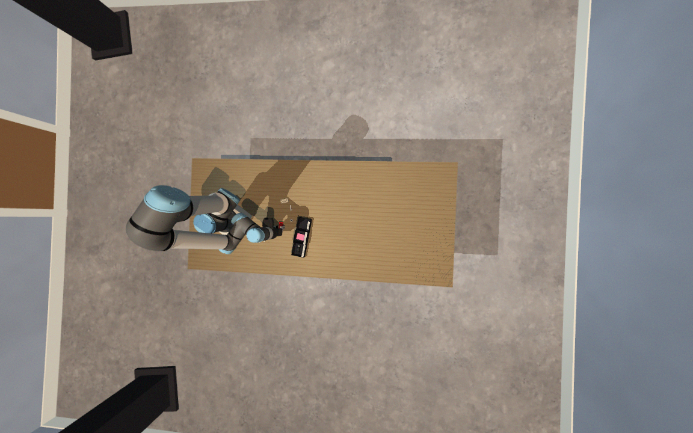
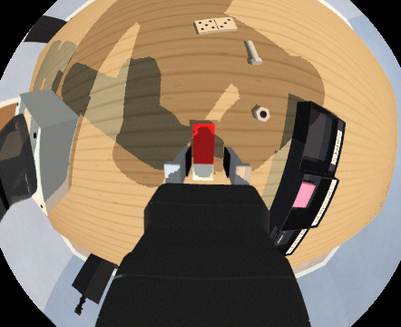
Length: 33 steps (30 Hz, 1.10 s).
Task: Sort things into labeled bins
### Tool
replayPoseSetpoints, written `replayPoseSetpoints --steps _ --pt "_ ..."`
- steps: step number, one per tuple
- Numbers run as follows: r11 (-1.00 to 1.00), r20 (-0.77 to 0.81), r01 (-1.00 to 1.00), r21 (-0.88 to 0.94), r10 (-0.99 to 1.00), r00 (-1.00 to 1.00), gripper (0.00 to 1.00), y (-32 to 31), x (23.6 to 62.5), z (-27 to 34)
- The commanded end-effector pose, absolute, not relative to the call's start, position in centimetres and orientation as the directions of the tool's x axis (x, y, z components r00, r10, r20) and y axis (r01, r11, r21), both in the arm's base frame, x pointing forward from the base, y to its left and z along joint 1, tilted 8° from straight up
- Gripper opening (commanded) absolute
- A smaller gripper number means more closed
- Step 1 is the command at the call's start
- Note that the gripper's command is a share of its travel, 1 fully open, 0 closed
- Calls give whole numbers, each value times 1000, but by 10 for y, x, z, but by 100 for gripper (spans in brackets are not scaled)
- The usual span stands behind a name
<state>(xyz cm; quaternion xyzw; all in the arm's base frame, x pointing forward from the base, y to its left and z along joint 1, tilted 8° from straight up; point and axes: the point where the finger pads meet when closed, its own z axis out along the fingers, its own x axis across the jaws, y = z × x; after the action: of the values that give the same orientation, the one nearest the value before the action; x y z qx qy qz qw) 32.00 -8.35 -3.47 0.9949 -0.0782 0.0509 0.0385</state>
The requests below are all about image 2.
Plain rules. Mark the red and white eraser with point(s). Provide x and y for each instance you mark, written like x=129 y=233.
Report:
x=203 y=151

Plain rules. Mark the white hex nut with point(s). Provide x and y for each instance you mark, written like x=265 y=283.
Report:
x=262 y=114

